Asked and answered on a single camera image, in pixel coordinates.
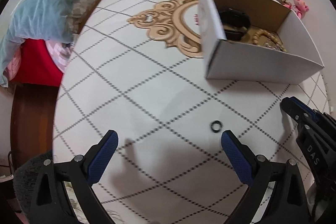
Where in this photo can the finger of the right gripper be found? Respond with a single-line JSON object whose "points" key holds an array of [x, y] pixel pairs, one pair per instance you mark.
{"points": [[298, 110], [318, 148]]}

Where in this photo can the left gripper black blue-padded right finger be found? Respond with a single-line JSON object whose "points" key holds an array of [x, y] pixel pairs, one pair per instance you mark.
{"points": [[287, 201]]}

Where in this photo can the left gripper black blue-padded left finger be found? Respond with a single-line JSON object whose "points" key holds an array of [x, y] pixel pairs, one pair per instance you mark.
{"points": [[82, 172]]}

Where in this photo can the black smart band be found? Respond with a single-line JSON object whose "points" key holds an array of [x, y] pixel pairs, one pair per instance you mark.
{"points": [[235, 23]]}

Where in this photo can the white cardboard box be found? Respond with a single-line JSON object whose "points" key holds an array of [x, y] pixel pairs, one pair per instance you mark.
{"points": [[276, 49]]}

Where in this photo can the pink panther plush toy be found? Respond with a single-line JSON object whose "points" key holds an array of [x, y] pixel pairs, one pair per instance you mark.
{"points": [[298, 6]]}

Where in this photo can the red bed sheet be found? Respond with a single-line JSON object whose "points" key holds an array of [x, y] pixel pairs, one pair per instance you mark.
{"points": [[37, 66]]}

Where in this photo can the pink checkered blanket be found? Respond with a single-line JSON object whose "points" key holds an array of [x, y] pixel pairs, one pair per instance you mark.
{"points": [[60, 53]]}

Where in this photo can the white diamond-pattern tablecloth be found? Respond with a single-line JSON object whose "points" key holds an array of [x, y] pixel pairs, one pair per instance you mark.
{"points": [[169, 166]]}

